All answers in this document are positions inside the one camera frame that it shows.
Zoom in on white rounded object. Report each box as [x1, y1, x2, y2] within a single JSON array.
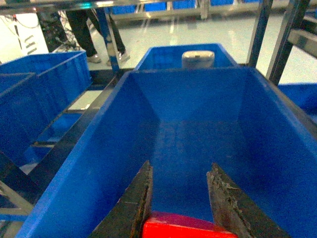
[[182, 50, 215, 69]]

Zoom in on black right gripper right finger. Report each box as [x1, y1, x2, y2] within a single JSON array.
[[207, 163, 290, 238]]

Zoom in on blue bin with white object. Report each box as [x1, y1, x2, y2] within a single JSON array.
[[135, 43, 239, 70]]

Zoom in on person legs in black trousers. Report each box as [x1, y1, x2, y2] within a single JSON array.
[[65, 8, 131, 64]]

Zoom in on large blue bin under gripper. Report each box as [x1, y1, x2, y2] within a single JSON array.
[[17, 67, 317, 238]]

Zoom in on red toy block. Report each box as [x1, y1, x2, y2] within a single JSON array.
[[142, 211, 238, 238]]

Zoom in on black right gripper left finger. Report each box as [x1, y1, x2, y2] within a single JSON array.
[[89, 161, 153, 238]]

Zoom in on blue bin far left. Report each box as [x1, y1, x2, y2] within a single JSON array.
[[0, 51, 92, 167]]

